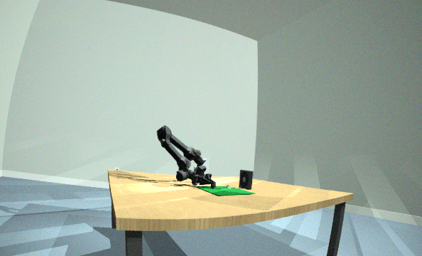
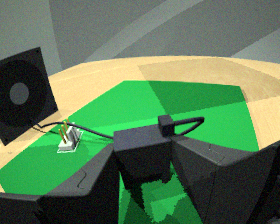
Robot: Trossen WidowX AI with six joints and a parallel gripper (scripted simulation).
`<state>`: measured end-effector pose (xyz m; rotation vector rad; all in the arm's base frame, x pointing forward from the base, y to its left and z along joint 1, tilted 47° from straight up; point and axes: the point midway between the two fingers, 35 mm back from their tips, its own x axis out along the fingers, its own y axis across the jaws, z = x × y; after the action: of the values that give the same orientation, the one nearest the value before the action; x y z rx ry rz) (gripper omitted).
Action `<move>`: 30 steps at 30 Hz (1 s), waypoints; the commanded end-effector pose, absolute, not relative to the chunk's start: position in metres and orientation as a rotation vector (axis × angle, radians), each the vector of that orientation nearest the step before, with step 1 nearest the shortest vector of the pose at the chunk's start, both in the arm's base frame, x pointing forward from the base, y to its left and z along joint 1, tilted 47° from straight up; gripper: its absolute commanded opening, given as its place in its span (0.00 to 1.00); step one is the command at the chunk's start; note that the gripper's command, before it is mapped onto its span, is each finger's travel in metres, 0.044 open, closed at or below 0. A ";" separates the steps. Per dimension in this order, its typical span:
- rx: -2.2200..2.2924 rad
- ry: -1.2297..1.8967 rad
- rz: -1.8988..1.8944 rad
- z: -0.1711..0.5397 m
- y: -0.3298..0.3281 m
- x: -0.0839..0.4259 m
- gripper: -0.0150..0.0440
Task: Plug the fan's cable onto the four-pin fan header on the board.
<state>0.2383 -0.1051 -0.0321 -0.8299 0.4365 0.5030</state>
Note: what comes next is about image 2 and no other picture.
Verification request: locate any black square fan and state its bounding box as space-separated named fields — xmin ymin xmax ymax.
xmin=0 ymin=47 xmax=59 ymax=147

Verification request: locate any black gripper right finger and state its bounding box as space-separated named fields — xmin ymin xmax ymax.
xmin=171 ymin=133 xmax=280 ymax=224

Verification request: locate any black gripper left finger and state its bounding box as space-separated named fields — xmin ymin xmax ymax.
xmin=0 ymin=143 xmax=120 ymax=224

